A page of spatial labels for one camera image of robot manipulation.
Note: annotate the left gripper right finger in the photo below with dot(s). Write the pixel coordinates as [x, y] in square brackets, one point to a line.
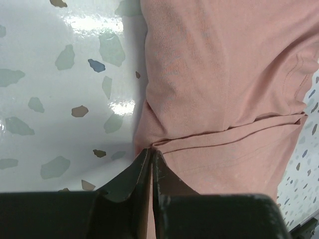
[182, 213]

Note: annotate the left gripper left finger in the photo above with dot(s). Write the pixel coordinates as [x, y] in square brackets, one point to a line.
[117, 210]

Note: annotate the pink t shirt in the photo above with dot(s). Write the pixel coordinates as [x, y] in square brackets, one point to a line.
[226, 84]

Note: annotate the aluminium rail frame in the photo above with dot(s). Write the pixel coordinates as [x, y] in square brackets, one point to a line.
[306, 230]

